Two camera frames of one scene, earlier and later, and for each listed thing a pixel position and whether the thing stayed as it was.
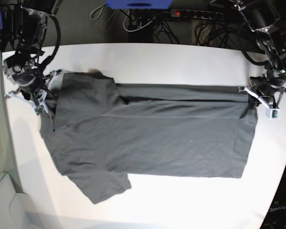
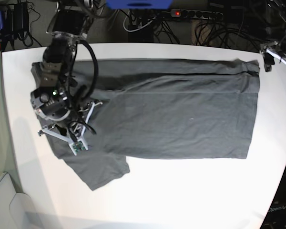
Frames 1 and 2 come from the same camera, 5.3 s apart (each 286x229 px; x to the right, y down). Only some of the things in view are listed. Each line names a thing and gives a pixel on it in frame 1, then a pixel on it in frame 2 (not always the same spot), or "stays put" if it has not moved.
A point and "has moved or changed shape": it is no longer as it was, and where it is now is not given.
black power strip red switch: x=181 y=13 stays put
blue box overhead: x=139 y=4 stays put
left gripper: x=28 y=91 -> x=70 y=125
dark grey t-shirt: x=97 y=131 has moved or changed shape
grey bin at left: x=11 y=210 stays put
